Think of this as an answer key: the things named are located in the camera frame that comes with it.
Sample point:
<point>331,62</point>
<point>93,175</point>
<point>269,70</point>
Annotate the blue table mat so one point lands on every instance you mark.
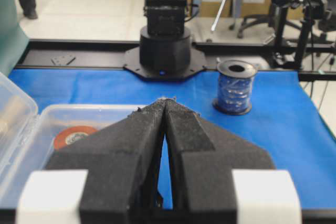
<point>283,119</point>

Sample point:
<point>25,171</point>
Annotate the black aluminium rail frame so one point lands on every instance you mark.
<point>122,55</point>

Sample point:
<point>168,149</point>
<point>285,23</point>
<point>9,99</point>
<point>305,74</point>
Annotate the clear plastic toolbox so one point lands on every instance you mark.
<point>27,134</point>

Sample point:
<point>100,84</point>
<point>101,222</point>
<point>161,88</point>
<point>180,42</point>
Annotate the blue wire spool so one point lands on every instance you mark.
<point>235,85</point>

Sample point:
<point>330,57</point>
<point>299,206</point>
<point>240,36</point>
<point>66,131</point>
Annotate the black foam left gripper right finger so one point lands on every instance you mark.
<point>219,177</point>

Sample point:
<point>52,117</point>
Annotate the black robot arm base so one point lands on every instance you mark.
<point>165,49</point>

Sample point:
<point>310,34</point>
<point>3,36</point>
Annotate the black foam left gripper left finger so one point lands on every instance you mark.
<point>99,179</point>

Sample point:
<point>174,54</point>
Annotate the red tape roll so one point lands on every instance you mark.
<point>71,135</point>

